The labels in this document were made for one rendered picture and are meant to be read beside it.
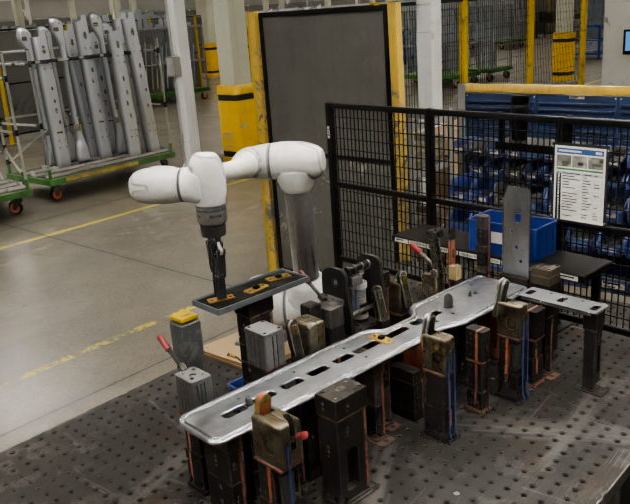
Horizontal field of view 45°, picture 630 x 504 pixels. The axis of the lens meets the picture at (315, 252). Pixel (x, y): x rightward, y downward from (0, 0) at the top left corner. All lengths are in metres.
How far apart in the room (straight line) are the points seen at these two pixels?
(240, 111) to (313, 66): 5.10
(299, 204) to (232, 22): 7.45
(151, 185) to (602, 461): 1.53
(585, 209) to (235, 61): 7.57
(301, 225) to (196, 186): 0.70
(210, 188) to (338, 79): 2.82
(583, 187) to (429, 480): 1.31
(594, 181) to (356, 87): 2.22
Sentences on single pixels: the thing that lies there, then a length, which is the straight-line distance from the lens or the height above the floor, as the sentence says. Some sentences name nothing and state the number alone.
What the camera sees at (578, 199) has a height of 1.24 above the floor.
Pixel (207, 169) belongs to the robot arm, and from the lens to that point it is 2.22.
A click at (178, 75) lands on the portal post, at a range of 9.25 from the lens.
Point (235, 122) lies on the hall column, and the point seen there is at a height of 0.63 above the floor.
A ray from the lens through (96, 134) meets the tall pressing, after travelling 10.32.
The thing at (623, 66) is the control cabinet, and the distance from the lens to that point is 9.20.
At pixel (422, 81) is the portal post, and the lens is 7.00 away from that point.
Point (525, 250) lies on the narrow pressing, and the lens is 2.89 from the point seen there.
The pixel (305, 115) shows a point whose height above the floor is 1.31.
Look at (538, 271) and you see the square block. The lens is 2.85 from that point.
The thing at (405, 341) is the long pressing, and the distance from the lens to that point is 2.39.
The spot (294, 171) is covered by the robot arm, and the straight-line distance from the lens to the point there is 2.73.
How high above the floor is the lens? 2.00
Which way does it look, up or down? 18 degrees down
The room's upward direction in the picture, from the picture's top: 4 degrees counter-clockwise
